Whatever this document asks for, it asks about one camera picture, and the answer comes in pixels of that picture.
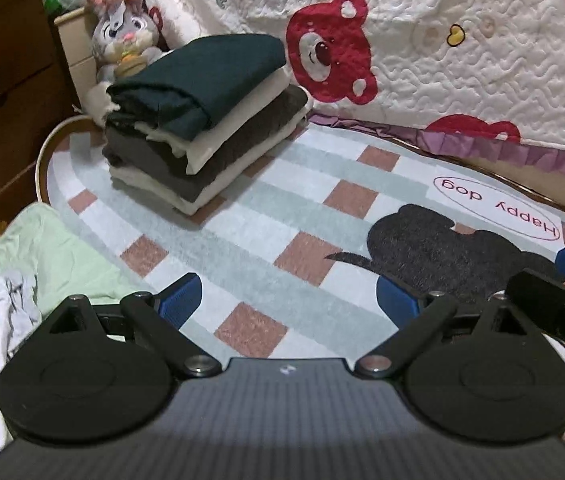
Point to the grey plush rabbit toy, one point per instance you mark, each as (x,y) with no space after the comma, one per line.
(117,25)

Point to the light green quilt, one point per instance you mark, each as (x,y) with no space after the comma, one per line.
(62,255)

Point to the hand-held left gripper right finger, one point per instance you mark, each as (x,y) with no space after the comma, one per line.
(395,300)

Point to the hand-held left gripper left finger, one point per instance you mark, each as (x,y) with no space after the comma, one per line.
(182,300)

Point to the dark blue jeans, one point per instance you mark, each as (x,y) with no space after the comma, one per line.
(202,75)

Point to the checkered dog-print rug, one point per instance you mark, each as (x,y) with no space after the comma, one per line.
(262,220)

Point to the folded white garment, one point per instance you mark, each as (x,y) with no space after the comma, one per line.
(242,120)

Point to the brown wooden dresser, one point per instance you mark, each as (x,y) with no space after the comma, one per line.
(7,85)

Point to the white quilted bear-print blanket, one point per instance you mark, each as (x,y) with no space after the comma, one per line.
(437,60)

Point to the cream bedside cabinet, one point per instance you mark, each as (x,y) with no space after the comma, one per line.
(75,45)

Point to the stack of folded clothes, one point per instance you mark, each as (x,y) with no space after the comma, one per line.
(257,142)

